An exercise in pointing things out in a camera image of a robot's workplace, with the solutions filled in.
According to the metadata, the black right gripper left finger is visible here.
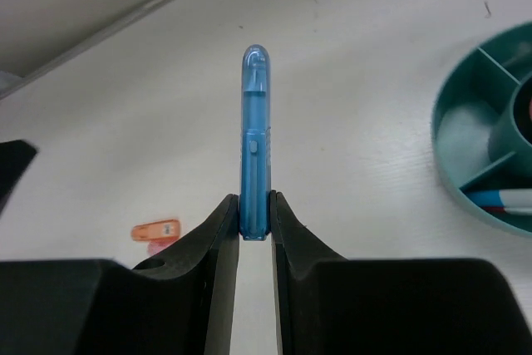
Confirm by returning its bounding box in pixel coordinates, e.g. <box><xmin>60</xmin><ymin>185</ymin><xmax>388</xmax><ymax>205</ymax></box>
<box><xmin>1</xmin><ymin>195</ymin><xmax>239</xmax><ymax>354</ymax></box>

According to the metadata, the teal round divided container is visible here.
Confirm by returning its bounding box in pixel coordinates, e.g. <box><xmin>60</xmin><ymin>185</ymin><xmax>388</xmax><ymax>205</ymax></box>
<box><xmin>431</xmin><ymin>22</ymin><xmax>531</xmax><ymax>236</ymax></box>

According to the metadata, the blue capped white pen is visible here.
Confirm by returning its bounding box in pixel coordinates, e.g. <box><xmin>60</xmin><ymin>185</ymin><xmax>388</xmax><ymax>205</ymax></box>
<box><xmin>466</xmin><ymin>189</ymin><xmax>532</xmax><ymax>208</ymax></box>

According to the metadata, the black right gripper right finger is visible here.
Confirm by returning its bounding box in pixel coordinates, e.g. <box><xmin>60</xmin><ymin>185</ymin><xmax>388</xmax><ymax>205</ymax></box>
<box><xmin>269</xmin><ymin>191</ymin><xmax>531</xmax><ymax>354</ymax></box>

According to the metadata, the pink highlighter marker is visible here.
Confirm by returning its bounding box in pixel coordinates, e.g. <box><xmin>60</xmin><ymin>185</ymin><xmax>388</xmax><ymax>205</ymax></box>
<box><xmin>147</xmin><ymin>240</ymin><xmax>173</xmax><ymax>257</ymax></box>

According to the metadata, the red capped white pen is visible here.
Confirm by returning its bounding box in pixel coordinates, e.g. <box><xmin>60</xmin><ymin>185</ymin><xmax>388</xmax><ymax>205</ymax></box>
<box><xmin>483</xmin><ymin>206</ymin><xmax>532</xmax><ymax>216</ymax></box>

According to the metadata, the orange highlighter marker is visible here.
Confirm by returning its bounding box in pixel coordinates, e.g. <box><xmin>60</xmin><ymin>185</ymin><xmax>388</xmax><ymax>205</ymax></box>
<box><xmin>131</xmin><ymin>219</ymin><xmax>181</xmax><ymax>242</ymax></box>

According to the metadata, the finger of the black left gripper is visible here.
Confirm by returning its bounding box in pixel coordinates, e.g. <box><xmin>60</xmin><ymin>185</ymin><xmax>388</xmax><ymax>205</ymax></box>
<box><xmin>0</xmin><ymin>140</ymin><xmax>38</xmax><ymax>210</ymax></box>

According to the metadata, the blue highlighter marker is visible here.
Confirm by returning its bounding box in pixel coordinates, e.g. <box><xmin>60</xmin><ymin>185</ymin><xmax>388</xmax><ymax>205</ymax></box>
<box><xmin>239</xmin><ymin>44</ymin><xmax>271</xmax><ymax>241</ymax></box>

